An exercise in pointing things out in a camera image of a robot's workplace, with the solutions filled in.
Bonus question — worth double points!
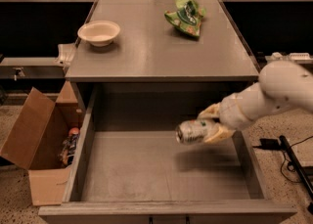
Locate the bottles inside cardboard box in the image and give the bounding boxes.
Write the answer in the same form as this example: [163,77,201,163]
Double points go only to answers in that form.
[59,127,80,167]

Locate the white paper bowl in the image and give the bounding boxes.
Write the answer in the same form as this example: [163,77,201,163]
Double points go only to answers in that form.
[77,21,120,47]

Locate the crushed 7up soda can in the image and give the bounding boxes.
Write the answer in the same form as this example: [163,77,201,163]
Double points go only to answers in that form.
[175,119,217,145]

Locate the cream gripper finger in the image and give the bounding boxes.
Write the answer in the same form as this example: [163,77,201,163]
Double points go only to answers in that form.
[198,103,220,119]
[204,123,235,144]

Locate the black cable on floor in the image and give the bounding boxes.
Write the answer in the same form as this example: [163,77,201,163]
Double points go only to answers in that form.
[280,136,313,184]

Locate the grey counter cabinet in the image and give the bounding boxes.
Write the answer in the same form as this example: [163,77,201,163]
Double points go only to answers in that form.
[67,0,258,112]

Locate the white cloth beside counter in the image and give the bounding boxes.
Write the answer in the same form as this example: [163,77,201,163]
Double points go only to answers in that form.
[55,43,76,67]

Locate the open grey top drawer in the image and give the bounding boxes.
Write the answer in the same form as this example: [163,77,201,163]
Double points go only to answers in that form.
[39,83,295,224]

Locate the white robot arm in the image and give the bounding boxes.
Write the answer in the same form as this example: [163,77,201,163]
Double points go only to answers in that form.
[198,61,313,143]

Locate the green chip bag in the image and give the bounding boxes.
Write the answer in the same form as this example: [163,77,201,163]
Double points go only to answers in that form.
[164,0,206,38]

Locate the open cardboard box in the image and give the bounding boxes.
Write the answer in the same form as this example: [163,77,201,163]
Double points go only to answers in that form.
[1,82,85,206]

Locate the black floor stand bar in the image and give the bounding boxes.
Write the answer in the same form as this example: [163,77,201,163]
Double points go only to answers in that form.
[279,135,313,215]

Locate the black power adapter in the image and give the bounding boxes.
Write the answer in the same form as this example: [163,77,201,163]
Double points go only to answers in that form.
[256,138,281,151]

